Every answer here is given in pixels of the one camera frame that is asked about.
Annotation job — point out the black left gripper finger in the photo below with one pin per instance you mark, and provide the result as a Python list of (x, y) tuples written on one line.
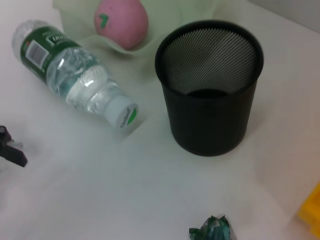
[(12, 155)]

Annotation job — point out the clear bottle with green label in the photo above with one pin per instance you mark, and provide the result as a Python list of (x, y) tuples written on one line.
[(67, 65)]

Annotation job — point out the pink toy peach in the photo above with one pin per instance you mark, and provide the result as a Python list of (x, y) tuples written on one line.
[(125, 25)]

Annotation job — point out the small green toy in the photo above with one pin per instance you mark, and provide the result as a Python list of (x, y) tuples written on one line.
[(212, 228)]

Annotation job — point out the translucent green fruit bowl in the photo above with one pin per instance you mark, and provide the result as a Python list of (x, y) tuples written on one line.
[(75, 25)]

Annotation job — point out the black mesh pen cup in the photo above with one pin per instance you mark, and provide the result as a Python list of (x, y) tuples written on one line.
[(210, 125)]

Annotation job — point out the yellow plastic storage bin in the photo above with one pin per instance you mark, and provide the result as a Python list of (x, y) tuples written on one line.
[(311, 212)]

